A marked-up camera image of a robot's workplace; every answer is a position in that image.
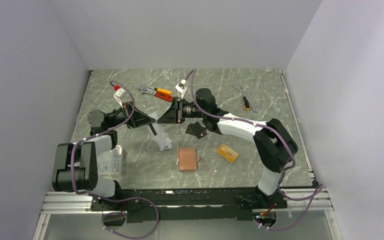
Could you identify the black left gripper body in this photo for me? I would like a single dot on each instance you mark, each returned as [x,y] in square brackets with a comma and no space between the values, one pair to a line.
[127,109]

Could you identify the brown leather card holder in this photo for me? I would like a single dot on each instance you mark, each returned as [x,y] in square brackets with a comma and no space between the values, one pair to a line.
[187,159]

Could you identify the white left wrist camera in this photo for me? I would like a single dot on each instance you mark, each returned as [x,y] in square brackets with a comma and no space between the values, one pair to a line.
[119,94]

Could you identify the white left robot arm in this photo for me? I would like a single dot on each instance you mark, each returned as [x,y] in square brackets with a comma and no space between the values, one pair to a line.
[76,167]

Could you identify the yellow handled screwdriver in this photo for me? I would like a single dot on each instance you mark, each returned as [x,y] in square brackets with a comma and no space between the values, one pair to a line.
[246,103]

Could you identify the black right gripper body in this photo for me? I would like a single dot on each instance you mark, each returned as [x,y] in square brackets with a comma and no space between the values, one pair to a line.
[180,118]

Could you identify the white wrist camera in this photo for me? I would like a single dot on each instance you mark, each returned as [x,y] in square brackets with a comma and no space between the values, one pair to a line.
[119,94]
[181,88]

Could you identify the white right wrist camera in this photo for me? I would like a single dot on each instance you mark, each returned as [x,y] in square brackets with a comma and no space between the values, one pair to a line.
[181,88]

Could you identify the clear plastic screw box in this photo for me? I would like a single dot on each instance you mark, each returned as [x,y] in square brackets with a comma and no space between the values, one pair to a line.
[109,163]

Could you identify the silver magnetic stripe card stack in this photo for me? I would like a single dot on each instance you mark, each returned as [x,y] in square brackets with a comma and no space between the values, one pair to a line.
[164,142]

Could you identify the aluminium frame rail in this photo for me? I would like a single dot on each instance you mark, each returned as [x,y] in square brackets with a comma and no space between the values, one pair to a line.
[66,203]

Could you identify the black VIP card stack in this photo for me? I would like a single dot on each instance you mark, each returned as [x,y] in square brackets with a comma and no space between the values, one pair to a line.
[196,130]

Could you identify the orange card stack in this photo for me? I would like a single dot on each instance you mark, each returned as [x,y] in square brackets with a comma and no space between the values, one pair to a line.
[228,153]

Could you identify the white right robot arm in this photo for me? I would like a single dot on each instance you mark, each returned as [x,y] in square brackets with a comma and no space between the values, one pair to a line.
[274,144]

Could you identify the red orange adjustable wrench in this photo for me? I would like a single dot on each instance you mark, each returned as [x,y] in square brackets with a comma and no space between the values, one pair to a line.
[160,93]

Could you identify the silver open end wrench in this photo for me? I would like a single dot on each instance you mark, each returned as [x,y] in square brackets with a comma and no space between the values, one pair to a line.
[254,106]

